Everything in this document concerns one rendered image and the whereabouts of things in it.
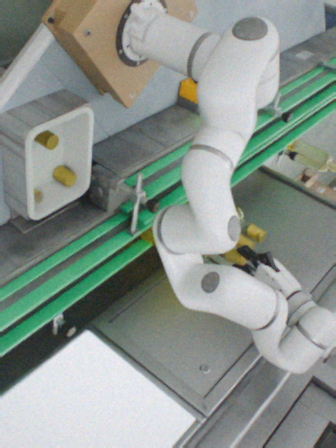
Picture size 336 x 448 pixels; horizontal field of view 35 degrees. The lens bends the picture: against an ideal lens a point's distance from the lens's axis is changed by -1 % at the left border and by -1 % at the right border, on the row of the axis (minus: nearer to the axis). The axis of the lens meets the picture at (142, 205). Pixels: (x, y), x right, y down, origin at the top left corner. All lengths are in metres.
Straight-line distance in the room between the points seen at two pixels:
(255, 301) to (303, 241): 0.76
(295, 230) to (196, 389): 0.69
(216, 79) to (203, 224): 0.23
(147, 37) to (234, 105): 0.30
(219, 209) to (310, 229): 0.91
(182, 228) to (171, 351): 0.44
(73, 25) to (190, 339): 0.73
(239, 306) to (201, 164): 0.24
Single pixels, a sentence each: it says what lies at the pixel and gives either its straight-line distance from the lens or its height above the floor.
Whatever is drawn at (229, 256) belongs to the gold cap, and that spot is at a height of 1.14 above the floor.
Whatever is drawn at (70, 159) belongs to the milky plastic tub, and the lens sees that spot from 1.21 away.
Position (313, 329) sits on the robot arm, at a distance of 1.08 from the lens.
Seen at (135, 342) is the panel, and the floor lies 1.09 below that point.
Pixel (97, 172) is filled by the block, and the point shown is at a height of 0.84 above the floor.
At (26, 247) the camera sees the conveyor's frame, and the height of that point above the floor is 0.84.
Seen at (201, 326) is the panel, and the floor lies 1.17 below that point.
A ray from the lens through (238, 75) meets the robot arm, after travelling 0.86.
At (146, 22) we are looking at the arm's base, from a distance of 1.08.
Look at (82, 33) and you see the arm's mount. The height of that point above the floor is 0.84.
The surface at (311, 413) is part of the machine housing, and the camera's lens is 1.29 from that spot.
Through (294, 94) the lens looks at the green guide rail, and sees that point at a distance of 1.78.
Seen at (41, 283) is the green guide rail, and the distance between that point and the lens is 1.12.
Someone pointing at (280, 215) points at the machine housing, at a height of 1.08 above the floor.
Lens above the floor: 1.51
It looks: 27 degrees down
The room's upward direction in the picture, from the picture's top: 122 degrees clockwise
